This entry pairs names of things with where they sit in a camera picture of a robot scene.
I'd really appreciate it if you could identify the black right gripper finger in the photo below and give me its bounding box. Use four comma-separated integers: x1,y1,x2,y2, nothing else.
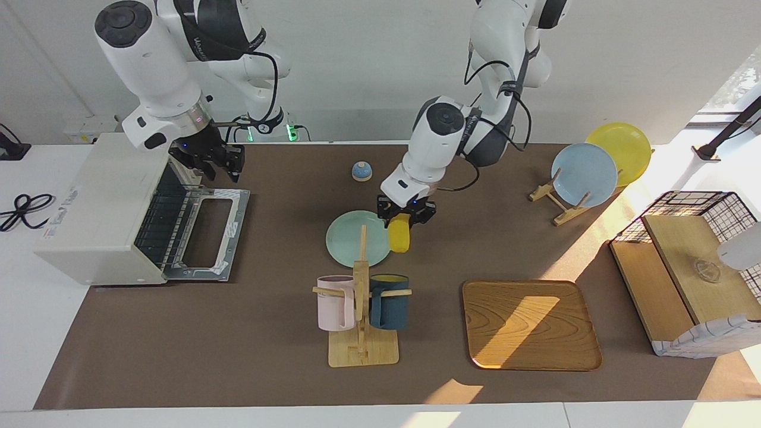
227,146,246,183
169,148,216,182

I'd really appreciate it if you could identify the clear glass cup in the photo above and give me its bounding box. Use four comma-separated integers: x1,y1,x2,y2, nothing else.
693,259,722,283

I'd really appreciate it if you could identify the yellow plate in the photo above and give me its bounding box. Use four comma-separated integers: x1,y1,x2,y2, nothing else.
586,122,653,188

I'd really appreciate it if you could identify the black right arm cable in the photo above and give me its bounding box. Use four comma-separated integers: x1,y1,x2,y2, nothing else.
211,51,280,128

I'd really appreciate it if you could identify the light blue plate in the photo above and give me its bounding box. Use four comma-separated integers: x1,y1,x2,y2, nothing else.
551,143,619,208

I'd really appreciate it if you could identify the wooden plate rack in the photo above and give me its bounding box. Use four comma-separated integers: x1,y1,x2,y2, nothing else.
529,168,625,226

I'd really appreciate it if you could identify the black coiled cable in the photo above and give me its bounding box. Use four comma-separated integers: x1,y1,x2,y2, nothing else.
0,193,55,232

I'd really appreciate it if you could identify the wooden mug rack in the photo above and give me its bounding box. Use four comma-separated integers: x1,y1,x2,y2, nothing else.
312,225,413,368

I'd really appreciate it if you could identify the black clamp mount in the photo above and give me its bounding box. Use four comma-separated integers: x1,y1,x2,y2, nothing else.
0,123,32,161

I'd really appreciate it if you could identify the pink mug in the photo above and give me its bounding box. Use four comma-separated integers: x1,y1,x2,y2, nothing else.
316,275,357,332

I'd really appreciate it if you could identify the white toaster oven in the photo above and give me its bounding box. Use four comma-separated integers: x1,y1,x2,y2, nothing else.
34,132,250,286

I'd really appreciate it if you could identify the black wire basket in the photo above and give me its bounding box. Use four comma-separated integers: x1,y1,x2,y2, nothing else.
609,190,761,358

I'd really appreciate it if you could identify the white checked cloth liner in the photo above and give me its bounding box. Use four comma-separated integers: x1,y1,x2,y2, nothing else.
651,313,761,358

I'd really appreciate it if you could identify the metal oven wire rack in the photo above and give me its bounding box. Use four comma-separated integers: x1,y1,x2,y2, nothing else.
136,163,200,268

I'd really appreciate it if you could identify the yellow corn cob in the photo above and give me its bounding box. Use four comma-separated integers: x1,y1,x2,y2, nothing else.
388,213,412,253

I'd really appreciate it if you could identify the white power strip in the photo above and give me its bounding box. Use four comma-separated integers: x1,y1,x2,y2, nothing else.
62,116,128,145

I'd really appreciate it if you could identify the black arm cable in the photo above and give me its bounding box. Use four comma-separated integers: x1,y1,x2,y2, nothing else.
437,56,533,193
211,51,280,128

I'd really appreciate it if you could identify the dark blue mug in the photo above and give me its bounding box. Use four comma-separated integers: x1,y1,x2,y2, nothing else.
369,274,411,331

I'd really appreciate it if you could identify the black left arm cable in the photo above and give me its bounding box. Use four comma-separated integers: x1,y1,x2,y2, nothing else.
437,56,533,193

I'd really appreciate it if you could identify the brown table mat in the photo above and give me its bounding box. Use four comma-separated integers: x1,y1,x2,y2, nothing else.
34,141,761,411

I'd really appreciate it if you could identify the white cylinder housing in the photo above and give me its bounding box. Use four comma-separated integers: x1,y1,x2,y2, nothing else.
716,223,761,271

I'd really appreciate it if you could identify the black camera stand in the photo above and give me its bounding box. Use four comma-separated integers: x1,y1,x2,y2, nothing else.
693,95,761,161

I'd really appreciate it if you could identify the wooden serving tray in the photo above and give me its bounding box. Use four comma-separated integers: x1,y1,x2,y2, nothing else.
462,279,603,372

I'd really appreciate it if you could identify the glass oven door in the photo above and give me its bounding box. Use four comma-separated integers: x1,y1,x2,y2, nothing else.
163,185,250,281

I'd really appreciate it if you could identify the teal round plate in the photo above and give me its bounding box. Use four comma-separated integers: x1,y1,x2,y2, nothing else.
326,210,393,268

